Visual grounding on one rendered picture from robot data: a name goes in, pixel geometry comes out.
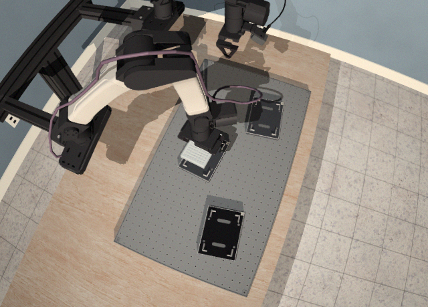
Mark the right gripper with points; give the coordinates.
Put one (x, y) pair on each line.
(210, 140)

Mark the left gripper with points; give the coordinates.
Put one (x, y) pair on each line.
(234, 29)

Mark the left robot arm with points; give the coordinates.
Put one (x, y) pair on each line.
(254, 11)

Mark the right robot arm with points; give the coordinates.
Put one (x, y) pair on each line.
(80, 121)

